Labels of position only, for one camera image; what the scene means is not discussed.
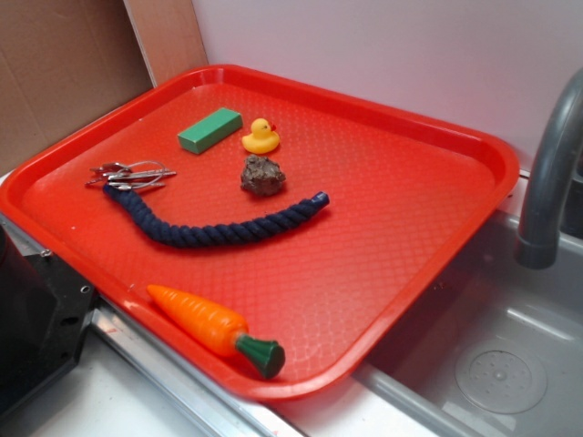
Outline grey toy faucet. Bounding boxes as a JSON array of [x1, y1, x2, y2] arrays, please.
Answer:
[[515, 71, 582, 269]]

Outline green rectangular block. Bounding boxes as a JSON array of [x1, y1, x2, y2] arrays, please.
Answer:
[[178, 107, 243, 155]]

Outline red plastic tray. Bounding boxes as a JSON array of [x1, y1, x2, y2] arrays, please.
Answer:
[[1, 66, 519, 401]]

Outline grey plastic sink basin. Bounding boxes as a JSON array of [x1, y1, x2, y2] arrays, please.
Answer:
[[274, 177, 582, 436]]

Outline silver metal key ring tools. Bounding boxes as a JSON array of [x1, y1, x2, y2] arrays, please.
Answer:
[[85, 160, 177, 191]]

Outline orange plastic toy carrot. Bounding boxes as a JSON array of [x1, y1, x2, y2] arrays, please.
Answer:
[[147, 284, 286, 379]]

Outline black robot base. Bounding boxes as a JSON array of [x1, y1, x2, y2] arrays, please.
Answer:
[[1, 229, 97, 419]]

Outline dark blue rope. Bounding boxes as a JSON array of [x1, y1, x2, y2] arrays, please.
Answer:
[[102, 190, 331, 249]]

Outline grey-brown rock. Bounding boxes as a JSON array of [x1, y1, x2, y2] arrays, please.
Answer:
[[240, 154, 286, 197]]

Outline brown cardboard panel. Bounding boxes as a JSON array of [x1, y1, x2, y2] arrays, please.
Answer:
[[0, 0, 210, 177]]

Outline yellow rubber duck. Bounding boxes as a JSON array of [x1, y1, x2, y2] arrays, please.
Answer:
[[241, 118, 281, 155]]

